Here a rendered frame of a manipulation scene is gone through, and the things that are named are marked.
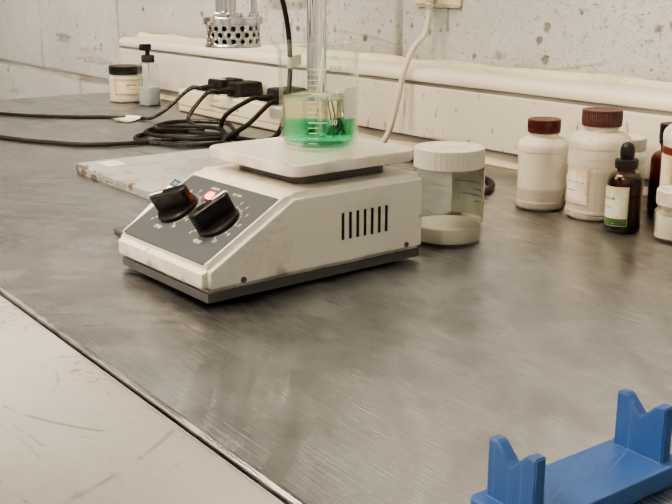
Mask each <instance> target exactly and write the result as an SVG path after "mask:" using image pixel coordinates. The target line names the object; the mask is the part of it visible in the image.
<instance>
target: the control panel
mask: <svg viewBox="0 0 672 504"><path fill-rule="evenodd" d="M182 184H185V185H187V187H188V189H189V190H190V192H191V193H192V194H194V195H195V196H196V198H197V200H198V201H197V204H196V206H195V208H194V209H196V208H197V207H199V206H200V205H202V204H203V203H205V202H206V201H208V200H209V199H211V198H212V197H214V196H215V195H217V194H218V193H220V192H222V191H226V190H227V191H228V193H229V195H230V197H231V198H232V200H233V202H234V204H235V208H236V209H237V210H238V212H239V217H238V219H237V221H236V222H235V223H234V225H233V226H231V227H230V228H229V229H228V230H226V231H225V232H223V233H221V234H219V235H216V236H213V237H207V238H205V237H201V236H200V235H199V234H198V232H197V230H196V229H195V227H194V225H193V224H192V222H191V221H190V219H189V217H188V215H189V213H188V214H187V215H186V216H184V217H183V218H181V219H179V220H176V221H173V222H169V223H163V222H161V221H160V220H159V218H158V211H157V210H156V208H155V207H152V208H151V209H150V210H149V211H147V212H146V213H145V214H144V215H143V216H141V217H140V218H139V219H138V220H136V221H135V222H134V223H133V224H131V225H130V226H129V227H128V228H126V229H125V230H124V232H125V233H126V234H127V235H130V236H132V237H135V238H137V239H140V240H142V241H144V242H147V243H149V244H152V245H154V246H157V247H159V248H161V249H164V250H166V251H169V252H171V253H174V254H176V255H178V256H181V257H183V258H186V259H188V260H191V261H193V262H195V263H198V264H200V265H204V264H205V263H206V262H208V261H209V260H210V259H211V258H212V257H214V256H215V255H216V254H217V253H218V252H219V251H221V250H222V249H223V248H224V247H225V246H226V245H228V244H229V243H230V242H231V241H232V240H233V239H234V238H236V237H237V236H238V235H239V234H240V233H241V232H243V231H244V230H245V229H246V228H247V227H248V226H249V225H251V224H252V223H253V222H254V221H255V220H256V219H258V218H259V217H260V216H261V215H262V214H263V213H265V212H266V211H267V210H268V209H269V208H270V207H271V206H273V205H274V204H275V203H276V202H277V201H278V200H279V199H277V198H274V197H270V196H267V195H263V194H260V193H256V192H253V191H249V190H246V189H242V188H239V187H235V186H231V185H228V184H224V183H221V182H217V181H214V180H210V179H207V178H203V177H200V176H196V175H192V176H191V177H189V178H188V179H187V180H186V181H184V182H183V183H182ZM182 184H181V185H182ZM208 192H214V193H215V194H214V195H213V196H212V197H211V198H209V199H205V195H206V194H207V193H208ZM194 209H193V210H194ZM193 210H192V211H193Z"/></svg>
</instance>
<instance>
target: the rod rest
mask: <svg viewBox="0 0 672 504"><path fill-rule="evenodd" d="M671 435H672V406H671V405H668V404H666V403H665V404H661V405H659V406H656V407H655V408H653V409H652V410H650V411H648V412H646V410H645V408H644V407H643V405H642V403H641V402H640V400H639V398H638V397H637V395H636V393H635V392H634V391H633V390H630V389H627V388H625V389H622V390H619V391H618V399H617V412H616V424H615V437H614V438H612V439H610V440H607V441H605V442H602V443H600V444H597V445H595V446H592V447H590V448H587V449H585V450H582V451H580V452H577V453H575V454H572V455H570V456H567V457H565V458H562V459H560V460H557V461H555V462H552V463H550V464H547V465H546V457H545V456H543V455H541V454H539V453H534V454H532V455H529V456H527V457H525V458H524V459H522V460H521V461H519V459H518V458H517V456H516V454H515V452H514V450H513V448H512V446H511V444H510V443H509V441H508V439H507V438H506V437H504V436H502V435H500V434H497V435H494V436H492V437H490V438H489V456H488V479H487V489H485V490H482V491H480V492H477V493H475V494H473V495H472V496H471V501H470V504H633V503H635V502H637V501H640V500H642V499H644V498H646V497H648V496H650V495H652V494H655V493H657V492H659V491H661V490H663V489H665V488H668V487H670V486H672V454H670V446H671Z"/></svg>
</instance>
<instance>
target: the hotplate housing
mask: <svg viewBox="0 0 672 504"><path fill-rule="evenodd" d="M192 175H196V176H200V177H203V178H207V179H210V180H214V181H217V182H221V183H224V184H228V185H231V186H235V187H239V188H242V189H246V190H249V191H253V192H256V193H260V194H263V195H267V196H270V197H274V198H277V199H279V200H278V201H277V202H276V203H275V204H274V205H273V206H271V207H270V208H269V209H268V210H267V211H266V212H265V213H263V214H262V215H261V216H260V217H259V218H258V219H256V220H255V221H254V222H253V223H252V224H251V225H249V226H248V227H247V228H246V229H245V230H244V231H243V232H241V233H240V234H239V235H238V236H237V237H236V238H234V239H233V240H232V241H231V242H230V243H229V244H228V245H226V246H225V247H224V248H223V249H222V250H221V251H219V252H218V253H217V254H216V255H215V256H214V257H212V258H211V259H210V260H209V261H208V262H206V263H205V264H204V265H200V264H198V263H195V262H193V261H191V260H188V259H186V258H183V257H181V256H178V255H176V254H174V253H171V252H169V251H166V250H164V249H161V248H159V247H157V246H154V245H152V244H149V243H147V242H144V241H142V240H140V239H137V238H135V237H132V236H130V235H127V234H126V233H125V232H124V230H125V229H126V228H128V227H129V226H130V225H131V224H133V223H134V222H135V221H136V220H138V219H139V218H140V217H141V216H143V215H144V214H145V213H146V212H147V211H149V210H150V209H151V208H152V207H154V205H153V206H152V207H151V208H150V209H148V210H147V211H146V212H145V213H143V214H142V215H141V216H140V217H138V218H137V219H136V220H135V221H133V222H132V223H131V224H130V225H129V226H127V227H126V228H125V229H124V230H123V234H122V235H121V238H120V239H119V240H118V243H119V253H121V254H123V255H125V256H123V265H125V266H128V267H130V268H132V269H134V270H136V271H138V272H140V273H143V274H145V275H147V276H149V277H151V278H153V279H156V280H158V281H160V282H162V283H164V284H166V285H168V286H171V287H173V288H175V289H177V290H179V291H181V292H184V293H186V294H188V295H190V296H192V297H194V298H197V299H199V300H201V301H203V302H205V303H207V304H210V303H214V302H219V301H223V300H227V299H232V298H236V297H241V296H245V295H249V294H254V293H258V292H262V291H267V290H271V289H276V288H280V287H284V286H289V285H293V284H298V283H302V282H306V281H311V280H315V279H319V278H324V277H328V276H333V275H337V274H341V273H346V272H350V271H355V270H359V269H363V268H368V267H372V266H376V265H381V264H385V263H390V262H394V261H398V260H403V259H407V258H412V257H416V256H419V248H417V245H420V244H421V219H422V177H418V172H414V171H409V170H405V169H400V168H395V167H390V166H386V165H382V166H375V167H368V168H362V169H355V170H348V171H342V172H335V173H328V174H321V175H315V176H308V177H287V176H282V175H279V174H275V173H271V172H267V171H263V170H259V169H255V168H251V167H247V166H243V165H239V164H228V165H220V166H213V167H205V168H203V169H202V170H200V171H196V172H194V173H193V174H191V175H190V176H189V177H191V176H192ZM189 177H188V178H189ZM188 178H186V179H185V180H184V181H186V180H187V179H188ZM184 181H183V182H184ZM183 182H182V183H183ZM182 183H180V184H179V185H181V184H182Z"/></svg>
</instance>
